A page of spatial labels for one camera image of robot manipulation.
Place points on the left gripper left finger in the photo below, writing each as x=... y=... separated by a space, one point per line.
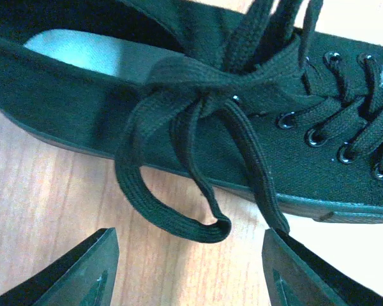
x=85 y=275

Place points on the black sneaker one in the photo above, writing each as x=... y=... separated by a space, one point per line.
x=184 y=97

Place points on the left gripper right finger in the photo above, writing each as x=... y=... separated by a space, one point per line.
x=297 y=276

